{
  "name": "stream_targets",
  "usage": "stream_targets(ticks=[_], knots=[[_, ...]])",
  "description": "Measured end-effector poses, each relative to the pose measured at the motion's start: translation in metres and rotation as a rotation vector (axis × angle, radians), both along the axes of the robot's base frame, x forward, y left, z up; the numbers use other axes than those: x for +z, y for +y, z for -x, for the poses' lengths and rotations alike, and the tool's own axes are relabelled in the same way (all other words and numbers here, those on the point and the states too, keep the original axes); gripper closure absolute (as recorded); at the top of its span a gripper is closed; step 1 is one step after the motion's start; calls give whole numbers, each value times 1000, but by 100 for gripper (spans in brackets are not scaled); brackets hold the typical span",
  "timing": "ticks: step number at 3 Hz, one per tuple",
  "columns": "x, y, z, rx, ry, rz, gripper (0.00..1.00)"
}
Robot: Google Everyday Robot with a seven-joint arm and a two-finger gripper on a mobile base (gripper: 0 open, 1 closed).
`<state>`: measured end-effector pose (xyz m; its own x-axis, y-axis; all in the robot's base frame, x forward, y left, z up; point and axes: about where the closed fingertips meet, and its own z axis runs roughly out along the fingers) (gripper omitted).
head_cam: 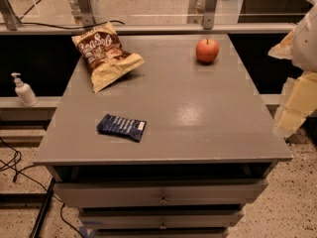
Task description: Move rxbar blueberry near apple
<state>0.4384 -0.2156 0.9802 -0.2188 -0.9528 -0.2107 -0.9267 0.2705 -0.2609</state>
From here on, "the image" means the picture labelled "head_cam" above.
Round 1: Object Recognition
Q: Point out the black cable on rail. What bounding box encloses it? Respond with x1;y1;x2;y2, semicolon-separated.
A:
19;19;126;31

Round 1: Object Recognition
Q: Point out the far left metal bracket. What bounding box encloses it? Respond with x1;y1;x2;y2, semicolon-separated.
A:
0;0;22;31

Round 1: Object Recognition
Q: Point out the black floor cable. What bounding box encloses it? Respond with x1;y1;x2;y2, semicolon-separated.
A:
0;136;87;238

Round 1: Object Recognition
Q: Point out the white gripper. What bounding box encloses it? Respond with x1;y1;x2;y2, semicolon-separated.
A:
268;4;317;138

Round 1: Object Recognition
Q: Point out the top drawer with knob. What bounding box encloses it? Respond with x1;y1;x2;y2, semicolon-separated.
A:
54;178;268;208

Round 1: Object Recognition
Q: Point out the red apple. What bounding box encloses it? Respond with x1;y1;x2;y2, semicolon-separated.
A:
195;39;219;63

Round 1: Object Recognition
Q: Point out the blue rxbar wrapper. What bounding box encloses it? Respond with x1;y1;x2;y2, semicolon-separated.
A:
97;114;147;142

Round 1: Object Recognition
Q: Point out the grey drawer cabinet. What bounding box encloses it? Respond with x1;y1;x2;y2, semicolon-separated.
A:
35;35;291;238

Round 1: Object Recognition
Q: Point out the brown yellow chip bag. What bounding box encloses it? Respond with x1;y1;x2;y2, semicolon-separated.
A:
72;23;145;93

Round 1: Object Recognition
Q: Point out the white pump bottle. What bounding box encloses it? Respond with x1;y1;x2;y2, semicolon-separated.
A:
11;72;38;107

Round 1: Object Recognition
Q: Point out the metal bracket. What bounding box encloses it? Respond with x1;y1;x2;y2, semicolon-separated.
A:
68;0;95;28
196;0;217;30
0;0;22;31

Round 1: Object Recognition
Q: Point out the right metal bracket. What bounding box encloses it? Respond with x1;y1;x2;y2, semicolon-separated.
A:
196;0;217;30

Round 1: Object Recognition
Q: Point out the drawer with knob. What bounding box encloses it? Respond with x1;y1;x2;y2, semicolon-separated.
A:
54;178;268;208
79;210;244;229

